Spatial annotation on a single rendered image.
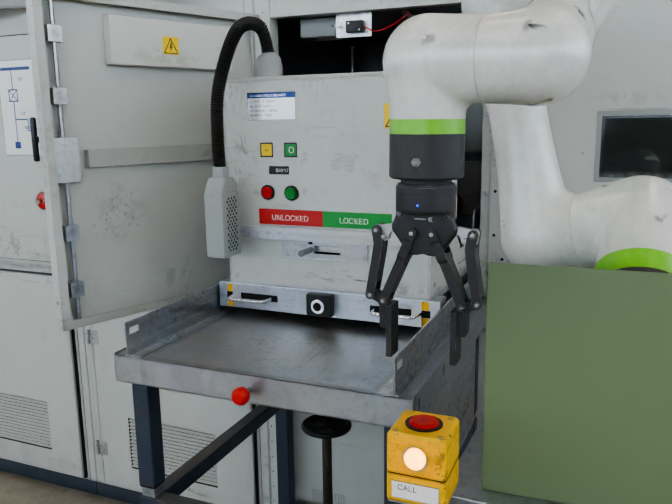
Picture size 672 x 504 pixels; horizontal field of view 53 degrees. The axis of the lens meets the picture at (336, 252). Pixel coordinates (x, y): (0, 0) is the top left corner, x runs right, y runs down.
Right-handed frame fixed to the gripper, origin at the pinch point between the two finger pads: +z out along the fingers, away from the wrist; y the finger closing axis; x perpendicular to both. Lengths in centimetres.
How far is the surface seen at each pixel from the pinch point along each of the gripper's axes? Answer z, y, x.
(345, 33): -50, 47, -90
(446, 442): 12.3, -4.2, 3.2
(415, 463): 15.0, -0.7, 5.0
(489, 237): 1, 8, -87
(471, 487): 26.9, -4.5, -12.6
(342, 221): -6, 33, -53
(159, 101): -33, 84, -58
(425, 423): 11.4, -0.7, 0.8
